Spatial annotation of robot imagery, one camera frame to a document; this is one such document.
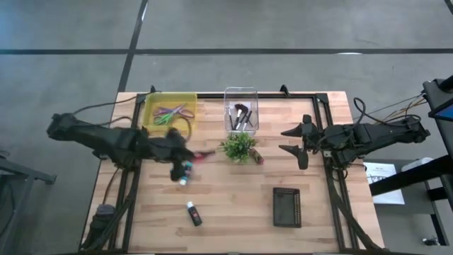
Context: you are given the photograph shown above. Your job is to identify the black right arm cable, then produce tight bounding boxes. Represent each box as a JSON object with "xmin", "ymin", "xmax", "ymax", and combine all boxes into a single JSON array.
[{"xmin": 352, "ymin": 97, "xmax": 422, "ymax": 125}]

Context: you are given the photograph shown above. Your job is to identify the yellow translucent plastic bin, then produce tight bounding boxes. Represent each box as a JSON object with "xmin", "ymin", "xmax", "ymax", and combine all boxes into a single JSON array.
[{"xmin": 142, "ymin": 91, "xmax": 198, "ymax": 132}]

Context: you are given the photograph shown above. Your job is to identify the green-handled scissors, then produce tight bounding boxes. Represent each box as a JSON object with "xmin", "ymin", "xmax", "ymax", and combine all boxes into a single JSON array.
[{"xmin": 154, "ymin": 104, "xmax": 187, "ymax": 127}]

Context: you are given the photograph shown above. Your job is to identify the white printed paper sheet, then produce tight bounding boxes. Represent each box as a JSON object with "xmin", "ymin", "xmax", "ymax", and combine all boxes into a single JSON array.
[{"xmin": 363, "ymin": 161, "xmax": 406, "ymax": 205}]

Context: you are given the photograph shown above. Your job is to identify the black overhead rig frame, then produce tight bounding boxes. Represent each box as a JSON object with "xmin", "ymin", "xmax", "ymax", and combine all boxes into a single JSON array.
[{"xmin": 150, "ymin": 84, "xmax": 292, "ymax": 98}]

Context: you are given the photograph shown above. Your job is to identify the white box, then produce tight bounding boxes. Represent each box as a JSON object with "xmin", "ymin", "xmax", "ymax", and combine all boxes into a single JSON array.
[{"xmin": 401, "ymin": 157, "xmax": 435, "ymax": 173}]

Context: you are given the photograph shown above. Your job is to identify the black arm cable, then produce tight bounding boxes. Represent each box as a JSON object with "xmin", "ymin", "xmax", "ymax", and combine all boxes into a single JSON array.
[
  {"xmin": 352, "ymin": 97, "xmax": 422, "ymax": 125},
  {"xmin": 72, "ymin": 95, "xmax": 194, "ymax": 141}
]

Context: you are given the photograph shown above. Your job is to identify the black fan brush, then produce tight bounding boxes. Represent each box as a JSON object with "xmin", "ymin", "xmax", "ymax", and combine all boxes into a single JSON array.
[{"xmin": 232, "ymin": 103, "xmax": 249, "ymax": 131}]

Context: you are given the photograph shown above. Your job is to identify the black operator desk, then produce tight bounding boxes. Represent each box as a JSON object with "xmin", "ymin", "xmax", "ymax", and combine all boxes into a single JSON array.
[{"xmin": 369, "ymin": 74, "xmax": 453, "ymax": 247}]

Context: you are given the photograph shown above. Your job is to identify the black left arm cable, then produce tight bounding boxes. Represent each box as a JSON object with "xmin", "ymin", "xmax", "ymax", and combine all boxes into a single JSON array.
[{"xmin": 72, "ymin": 95, "xmax": 194, "ymax": 141}]

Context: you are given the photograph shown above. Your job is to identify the clear plastic bin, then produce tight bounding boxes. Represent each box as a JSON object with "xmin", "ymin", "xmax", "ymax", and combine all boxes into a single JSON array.
[{"xmin": 223, "ymin": 86, "xmax": 260, "ymax": 135}]

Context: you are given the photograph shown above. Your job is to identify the black side table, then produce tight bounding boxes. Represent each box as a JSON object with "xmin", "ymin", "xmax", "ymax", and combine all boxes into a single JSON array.
[{"xmin": 0, "ymin": 154, "xmax": 57, "ymax": 249}]

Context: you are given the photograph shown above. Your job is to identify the coloured wire bundle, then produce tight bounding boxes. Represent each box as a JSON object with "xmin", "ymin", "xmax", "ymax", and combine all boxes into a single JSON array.
[{"xmin": 366, "ymin": 92, "xmax": 428, "ymax": 120}]

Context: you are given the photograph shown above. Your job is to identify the blue striped paint bottle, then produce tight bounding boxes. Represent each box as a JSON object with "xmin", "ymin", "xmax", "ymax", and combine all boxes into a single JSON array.
[{"xmin": 178, "ymin": 161, "xmax": 195, "ymax": 187}]

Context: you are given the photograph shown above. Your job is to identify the purple-handled scissors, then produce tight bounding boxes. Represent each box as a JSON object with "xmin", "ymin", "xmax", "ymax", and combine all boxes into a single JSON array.
[{"xmin": 154, "ymin": 103, "xmax": 195, "ymax": 120}]

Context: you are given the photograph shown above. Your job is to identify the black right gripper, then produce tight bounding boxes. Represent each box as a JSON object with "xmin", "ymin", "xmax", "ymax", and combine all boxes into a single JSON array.
[{"xmin": 278, "ymin": 115, "xmax": 357, "ymax": 170}]

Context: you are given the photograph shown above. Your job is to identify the black paint bottle white cap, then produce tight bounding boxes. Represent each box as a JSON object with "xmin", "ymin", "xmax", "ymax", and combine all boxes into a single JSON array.
[{"xmin": 185, "ymin": 200, "xmax": 203, "ymax": 227}]

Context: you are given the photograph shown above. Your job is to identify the black aluminium table frame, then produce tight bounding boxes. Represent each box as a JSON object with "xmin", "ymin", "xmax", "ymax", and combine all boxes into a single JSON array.
[{"xmin": 79, "ymin": 84, "xmax": 382, "ymax": 254}]

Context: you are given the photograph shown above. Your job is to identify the blue display screen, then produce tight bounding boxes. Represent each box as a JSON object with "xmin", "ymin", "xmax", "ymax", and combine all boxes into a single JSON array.
[{"xmin": 433, "ymin": 104, "xmax": 453, "ymax": 123}]

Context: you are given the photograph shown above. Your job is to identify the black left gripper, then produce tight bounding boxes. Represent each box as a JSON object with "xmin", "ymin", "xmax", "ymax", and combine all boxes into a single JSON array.
[{"xmin": 148, "ymin": 127, "xmax": 195, "ymax": 182}]

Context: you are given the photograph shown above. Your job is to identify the green plant white pot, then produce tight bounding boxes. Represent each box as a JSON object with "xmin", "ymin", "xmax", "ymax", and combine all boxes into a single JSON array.
[{"xmin": 218, "ymin": 131, "xmax": 258, "ymax": 164}]

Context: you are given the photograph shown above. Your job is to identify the red-handled scissors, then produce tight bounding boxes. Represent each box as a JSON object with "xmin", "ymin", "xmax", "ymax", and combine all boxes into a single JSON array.
[{"xmin": 193, "ymin": 150, "xmax": 217, "ymax": 162}]

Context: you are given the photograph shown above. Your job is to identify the black mesh basket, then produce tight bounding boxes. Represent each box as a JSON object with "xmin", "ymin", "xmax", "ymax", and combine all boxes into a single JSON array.
[{"xmin": 271, "ymin": 186, "xmax": 303, "ymax": 228}]

